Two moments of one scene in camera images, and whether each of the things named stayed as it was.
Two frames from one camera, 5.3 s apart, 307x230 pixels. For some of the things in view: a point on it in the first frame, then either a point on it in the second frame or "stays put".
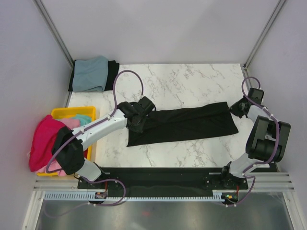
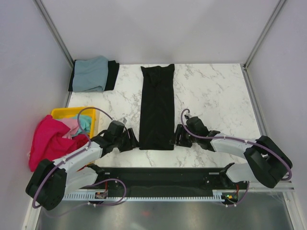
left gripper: [138, 129] -> [131, 143]
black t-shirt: [184, 122] -> [157, 129]
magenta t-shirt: [41, 150] stays put
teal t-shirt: [84, 119] stays put
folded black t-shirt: [113, 71] stays put
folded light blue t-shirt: [90, 74] stays put
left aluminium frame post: [54, 31] stays put
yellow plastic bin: [58, 112] stays put
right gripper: [233, 109] -> [179, 131]
